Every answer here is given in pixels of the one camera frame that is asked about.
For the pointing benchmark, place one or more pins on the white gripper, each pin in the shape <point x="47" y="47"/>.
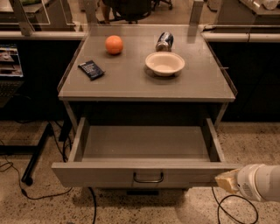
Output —
<point x="246" y="181"/>

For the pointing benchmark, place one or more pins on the grey top drawer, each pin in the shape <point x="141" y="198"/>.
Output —
<point x="143" y="157"/>

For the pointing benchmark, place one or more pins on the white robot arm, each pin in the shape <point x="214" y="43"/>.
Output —
<point x="257" y="182"/>

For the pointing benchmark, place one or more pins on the grey drawer cabinet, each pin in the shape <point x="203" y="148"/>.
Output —
<point x="126" y="77"/>

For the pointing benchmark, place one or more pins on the white bowl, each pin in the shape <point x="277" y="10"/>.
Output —
<point x="164" y="64"/>

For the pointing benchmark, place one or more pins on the blue soda can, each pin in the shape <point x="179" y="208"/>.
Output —
<point x="164" y="43"/>

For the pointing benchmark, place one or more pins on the dark blue snack packet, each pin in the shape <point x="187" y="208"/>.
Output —
<point x="91" y="70"/>

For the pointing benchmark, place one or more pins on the orange fruit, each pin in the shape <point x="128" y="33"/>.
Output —
<point x="114" y="44"/>

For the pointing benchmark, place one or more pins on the black desk leg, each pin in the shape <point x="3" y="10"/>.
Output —
<point x="26" y="149"/>

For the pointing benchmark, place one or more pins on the black office chair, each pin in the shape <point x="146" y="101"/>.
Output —
<point x="132" y="11"/>

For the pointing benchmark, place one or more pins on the laptop computer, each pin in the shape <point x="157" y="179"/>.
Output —
<point x="11" y="72"/>

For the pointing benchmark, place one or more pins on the white rail right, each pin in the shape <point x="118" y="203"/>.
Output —
<point x="242" y="37"/>

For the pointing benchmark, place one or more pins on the white rail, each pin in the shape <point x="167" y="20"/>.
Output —
<point x="43" y="35"/>
<point x="242" y="37"/>

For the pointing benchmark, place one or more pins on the white rail left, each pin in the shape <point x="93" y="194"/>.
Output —
<point x="43" y="35"/>

